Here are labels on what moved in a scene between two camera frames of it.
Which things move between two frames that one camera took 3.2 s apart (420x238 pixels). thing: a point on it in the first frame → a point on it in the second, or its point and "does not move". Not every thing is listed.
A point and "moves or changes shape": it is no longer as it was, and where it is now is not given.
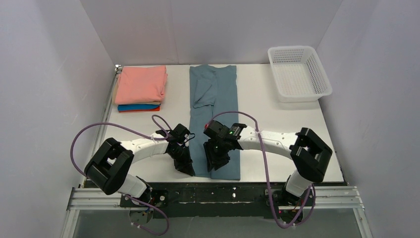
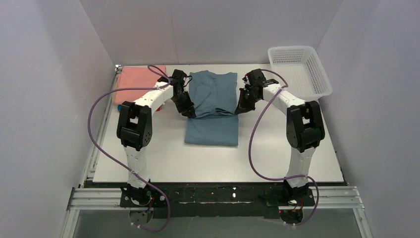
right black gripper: (217, 156) → (245, 99)
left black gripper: (182, 160) → (183, 100)
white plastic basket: (298, 75) does not move
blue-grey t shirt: (213, 90) moves or changes shape
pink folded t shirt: (140, 84) does not move
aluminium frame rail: (323, 197) does not move
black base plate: (211, 199) does not move
